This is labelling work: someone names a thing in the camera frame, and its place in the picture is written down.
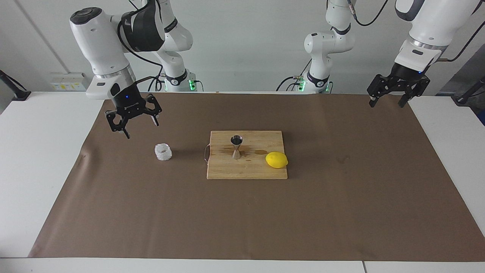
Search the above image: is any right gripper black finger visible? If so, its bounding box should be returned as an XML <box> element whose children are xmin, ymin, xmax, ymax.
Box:
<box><xmin>145</xmin><ymin>94</ymin><xmax>163</xmax><ymax>127</ymax></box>
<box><xmin>105</xmin><ymin>110</ymin><xmax>131</xmax><ymax>140</ymax></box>

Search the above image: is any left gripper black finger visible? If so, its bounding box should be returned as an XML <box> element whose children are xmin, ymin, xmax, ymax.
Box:
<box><xmin>397</xmin><ymin>76</ymin><xmax>431</xmax><ymax>108</ymax></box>
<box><xmin>366</xmin><ymin>74</ymin><xmax>397</xmax><ymax>108</ymax></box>

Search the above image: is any clear textured glass cup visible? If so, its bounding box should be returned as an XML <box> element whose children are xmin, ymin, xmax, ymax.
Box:
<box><xmin>154</xmin><ymin>143</ymin><xmax>173</xmax><ymax>161</ymax></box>

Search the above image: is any steel double jigger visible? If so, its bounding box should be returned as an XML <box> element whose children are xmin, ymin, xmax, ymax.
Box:
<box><xmin>230</xmin><ymin>135</ymin><xmax>243</xmax><ymax>160</ymax></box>

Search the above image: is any brown table mat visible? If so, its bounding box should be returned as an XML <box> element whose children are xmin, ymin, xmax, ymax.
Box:
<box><xmin>28</xmin><ymin>92</ymin><xmax>485</xmax><ymax>262</ymax></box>

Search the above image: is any wooden cutting board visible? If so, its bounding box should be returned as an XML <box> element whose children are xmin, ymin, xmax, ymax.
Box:
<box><xmin>204</xmin><ymin>130</ymin><xmax>288</xmax><ymax>180</ymax></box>

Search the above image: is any yellow lemon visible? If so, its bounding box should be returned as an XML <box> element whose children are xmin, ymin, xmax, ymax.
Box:
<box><xmin>265</xmin><ymin>151</ymin><xmax>289</xmax><ymax>169</ymax></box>

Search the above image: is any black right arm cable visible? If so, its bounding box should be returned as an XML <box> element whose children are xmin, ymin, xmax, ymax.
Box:
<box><xmin>117</xmin><ymin>0</ymin><xmax>167</xmax><ymax>93</ymax></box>

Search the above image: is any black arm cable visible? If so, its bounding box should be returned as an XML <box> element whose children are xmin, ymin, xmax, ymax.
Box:
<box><xmin>349</xmin><ymin>0</ymin><xmax>485</xmax><ymax>63</ymax></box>
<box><xmin>117</xmin><ymin>0</ymin><xmax>167</xmax><ymax>93</ymax></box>

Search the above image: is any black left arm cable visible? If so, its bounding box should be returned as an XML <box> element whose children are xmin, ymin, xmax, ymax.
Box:
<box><xmin>349</xmin><ymin>0</ymin><xmax>485</xmax><ymax>63</ymax></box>

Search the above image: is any black camera stand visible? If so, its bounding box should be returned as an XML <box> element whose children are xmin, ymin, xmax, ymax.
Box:
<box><xmin>0</xmin><ymin>70</ymin><xmax>31</xmax><ymax>101</ymax></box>
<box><xmin>453</xmin><ymin>76</ymin><xmax>485</xmax><ymax>106</ymax></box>

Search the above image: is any white wall socket box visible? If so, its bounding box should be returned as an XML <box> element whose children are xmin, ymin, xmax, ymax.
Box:
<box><xmin>50</xmin><ymin>73</ymin><xmax>88</xmax><ymax>91</ymax></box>

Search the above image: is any black base cable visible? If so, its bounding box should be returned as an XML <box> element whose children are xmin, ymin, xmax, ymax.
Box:
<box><xmin>276</xmin><ymin>59</ymin><xmax>313</xmax><ymax>92</ymax></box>

